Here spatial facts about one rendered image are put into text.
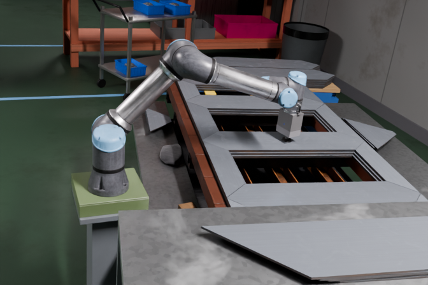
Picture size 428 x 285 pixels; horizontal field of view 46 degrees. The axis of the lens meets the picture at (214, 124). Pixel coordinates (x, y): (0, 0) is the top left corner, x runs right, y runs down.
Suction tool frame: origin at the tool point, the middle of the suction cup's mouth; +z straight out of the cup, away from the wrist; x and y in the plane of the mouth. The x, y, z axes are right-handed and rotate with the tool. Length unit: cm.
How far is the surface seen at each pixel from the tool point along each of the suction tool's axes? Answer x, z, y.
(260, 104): -16.8, -1.3, 37.6
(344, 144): -21.6, -1.3, -13.7
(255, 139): 12.6, -1.2, 6.1
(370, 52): -277, 29, 170
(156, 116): 25, 11, 69
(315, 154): -5.3, 0.5, -12.8
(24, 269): 94, 83, 70
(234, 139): 20.9, -1.2, 9.6
